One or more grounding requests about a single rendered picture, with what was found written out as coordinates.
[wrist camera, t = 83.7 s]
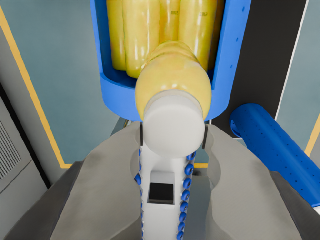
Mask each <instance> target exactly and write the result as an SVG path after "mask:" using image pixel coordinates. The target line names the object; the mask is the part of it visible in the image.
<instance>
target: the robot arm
mask: <svg viewBox="0 0 320 240"><path fill-rule="evenodd" d="M141 146H143V126H142V122H140V121H134V122H132V123H131V124H129V125H128V126H126V127H125V128H123V129H121V130H120V131H118V132H117V133H115V134H114V135H112V136H110V137H109V138H107V139H106V140H104V141H103V142H102V143H100V144H99V145H98V146H97V147H95V148H94V149H93V150H92V151H91V152H90V153H89V154H88V155H87V156H86V157H85V158H84V159H83V160H82V161H76V162H74V163H73V164H72V165H71V166H70V167H69V168H68V169H67V170H66V171H65V172H64V173H63V174H62V175H61V177H60V178H59V179H58V180H57V181H56V182H55V183H54V184H53V185H52V186H51V187H50V188H49V189H48V190H47V191H46V192H45V193H44V194H43V195H42V196H41V197H40V198H39V199H38V200H37V201H36V202H35V203H34V204H33V205H32V206H31V207H30V208H29V209H28V210H27V211H26V212H25V214H24V215H23V216H22V217H21V218H20V219H19V220H18V221H17V222H16V223H15V225H14V226H13V227H12V228H11V229H10V231H9V232H8V233H7V234H6V236H5V237H4V238H3V239H2V240H141V239H142V222H141V193H140V186H139V185H138V184H137V183H136V181H135V180H134V178H135V176H136V175H137V173H138V172H139V169H140V168H139V149H140V147H141ZM202 149H204V150H205V151H206V153H207V155H208V157H209V162H208V167H207V175H208V177H209V178H210V180H211V182H212V184H213V186H214V189H213V190H212V192H211V196H210V201H209V206H208V210H207V215H206V240H320V214H318V213H317V212H316V210H314V208H313V207H312V206H311V205H310V204H309V203H308V202H307V201H306V200H305V199H304V198H303V197H302V196H301V195H300V194H299V193H298V192H297V191H296V190H295V189H294V188H293V187H292V186H291V185H290V184H289V183H288V182H287V181H286V180H285V179H284V178H283V177H282V176H281V174H280V173H279V172H278V171H270V170H269V169H268V168H267V167H266V166H265V165H264V164H263V163H262V162H261V160H260V159H259V158H258V157H257V156H255V155H254V154H253V153H252V152H251V151H250V150H249V149H247V148H246V147H245V146H243V145H242V144H241V143H239V142H238V141H236V140H235V139H234V138H232V137H231V136H229V135H228V134H227V133H225V132H223V131H222V130H221V129H219V128H218V127H216V126H215V125H211V124H206V125H205V132H204V138H203V142H202Z"/></svg>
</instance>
